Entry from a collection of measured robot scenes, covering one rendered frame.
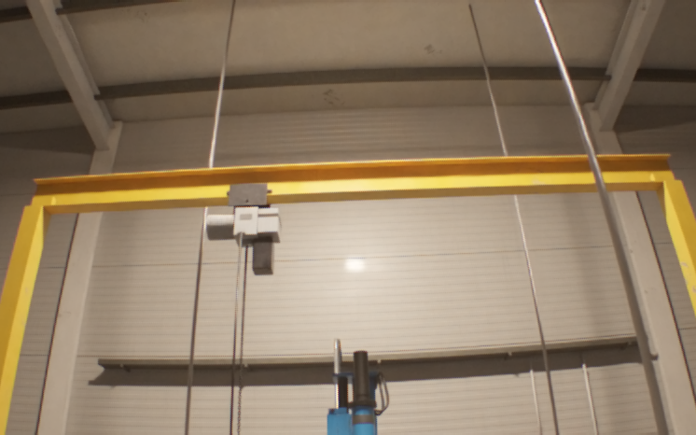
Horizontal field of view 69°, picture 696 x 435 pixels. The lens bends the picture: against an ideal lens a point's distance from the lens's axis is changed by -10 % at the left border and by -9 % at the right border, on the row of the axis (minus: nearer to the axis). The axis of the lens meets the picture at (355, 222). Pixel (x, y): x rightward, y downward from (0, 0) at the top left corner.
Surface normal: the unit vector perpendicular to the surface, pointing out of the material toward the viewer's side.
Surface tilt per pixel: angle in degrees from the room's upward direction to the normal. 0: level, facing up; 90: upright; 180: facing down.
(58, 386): 90
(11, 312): 90
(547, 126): 90
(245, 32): 173
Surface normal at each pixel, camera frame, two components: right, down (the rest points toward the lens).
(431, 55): 0.04, 0.80
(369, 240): -0.02, -0.49
